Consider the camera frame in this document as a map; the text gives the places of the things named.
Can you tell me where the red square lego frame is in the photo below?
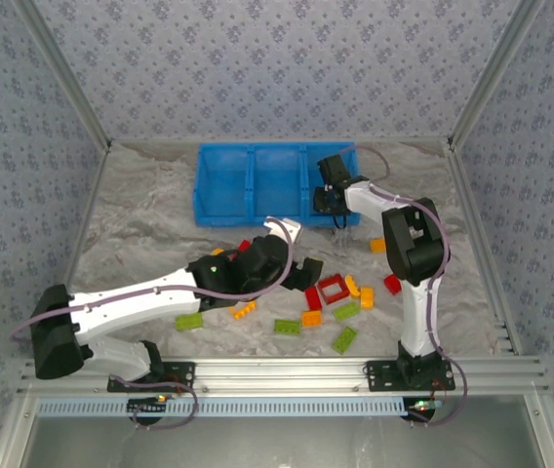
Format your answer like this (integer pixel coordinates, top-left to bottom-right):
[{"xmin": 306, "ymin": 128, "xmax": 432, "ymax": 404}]
[{"xmin": 316, "ymin": 273, "xmax": 350, "ymax": 306}]

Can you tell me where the green lego brick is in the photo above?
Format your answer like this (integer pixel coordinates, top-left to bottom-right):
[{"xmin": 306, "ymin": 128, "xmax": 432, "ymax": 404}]
[
  {"xmin": 272, "ymin": 318, "xmax": 303, "ymax": 337},
  {"xmin": 333, "ymin": 301, "xmax": 361, "ymax": 323},
  {"xmin": 331, "ymin": 325, "xmax": 359, "ymax": 356},
  {"xmin": 174, "ymin": 312, "xmax": 205, "ymax": 332}
]

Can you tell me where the long yellow lego brick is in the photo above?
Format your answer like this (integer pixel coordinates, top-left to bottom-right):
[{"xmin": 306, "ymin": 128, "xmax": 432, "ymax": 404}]
[{"xmin": 229, "ymin": 300, "xmax": 258, "ymax": 321}]

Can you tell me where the grey metal panel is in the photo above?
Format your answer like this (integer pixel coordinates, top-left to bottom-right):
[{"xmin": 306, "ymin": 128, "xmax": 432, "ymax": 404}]
[{"xmin": 0, "ymin": 394, "xmax": 554, "ymax": 468}]

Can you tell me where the small black electronics board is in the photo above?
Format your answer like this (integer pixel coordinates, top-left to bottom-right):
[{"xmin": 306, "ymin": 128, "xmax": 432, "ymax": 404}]
[
  {"xmin": 127, "ymin": 397, "xmax": 170, "ymax": 416},
  {"xmin": 402, "ymin": 397, "xmax": 447, "ymax": 421}
]

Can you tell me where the long aluminium mounting rail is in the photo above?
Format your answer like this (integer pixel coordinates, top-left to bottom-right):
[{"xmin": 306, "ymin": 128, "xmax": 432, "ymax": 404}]
[{"xmin": 16, "ymin": 357, "xmax": 550, "ymax": 397}]

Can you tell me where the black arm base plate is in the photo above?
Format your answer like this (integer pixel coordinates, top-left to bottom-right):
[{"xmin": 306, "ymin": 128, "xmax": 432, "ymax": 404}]
[
  {"xmin": 364, "ymin": 360, "xmax": 456, "ymax": 394},
  {"xmin": 106, "ymin": 361, "xmax": 197, "ymax": 394}
]

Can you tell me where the light blue slotted cable duct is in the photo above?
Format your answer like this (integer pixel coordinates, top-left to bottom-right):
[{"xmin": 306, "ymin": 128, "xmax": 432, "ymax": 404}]
[{"xmin": 36, "ymin": 395, "xmax": 411, "ymax": 419}]

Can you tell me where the aluminium table edge rail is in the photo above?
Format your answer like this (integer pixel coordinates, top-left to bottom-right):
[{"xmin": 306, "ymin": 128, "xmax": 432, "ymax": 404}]
[{"xmin": 37, "ymin": 143, "xmax": 115, "ymax": 360}]

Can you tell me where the aluminium frame post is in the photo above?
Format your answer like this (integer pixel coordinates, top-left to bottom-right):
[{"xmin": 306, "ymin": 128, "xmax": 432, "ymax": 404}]
[
  {"xmin": 446, "ymin": 0, "xmax": 549, "ymax": 150},
  {"xmin": 12, "ymin": 0, "xmax": 113, "ymax": 152}
]

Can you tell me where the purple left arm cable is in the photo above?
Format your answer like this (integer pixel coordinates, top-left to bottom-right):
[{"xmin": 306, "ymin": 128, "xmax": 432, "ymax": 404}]
[{"xmin": 11, "ymin": 221, "xmax": 200, "ymax": 431}]

